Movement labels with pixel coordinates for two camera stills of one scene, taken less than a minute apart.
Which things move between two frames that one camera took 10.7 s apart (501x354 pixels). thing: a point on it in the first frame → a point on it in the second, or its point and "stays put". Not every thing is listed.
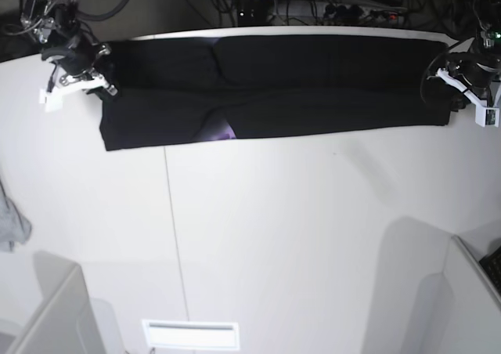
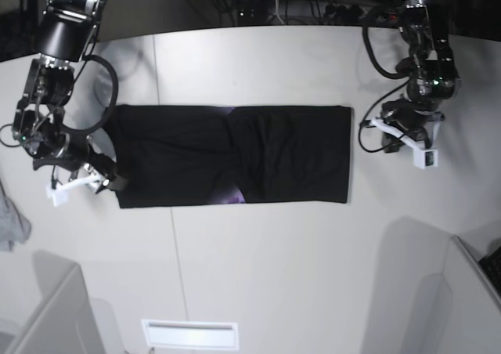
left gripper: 79,56 → 73,152
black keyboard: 491,264 stays put
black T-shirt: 194,89 → 171,156
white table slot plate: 192,334 stays put
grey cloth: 15,228 stays put
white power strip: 356,12 stays put
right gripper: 478,70 → 405,113
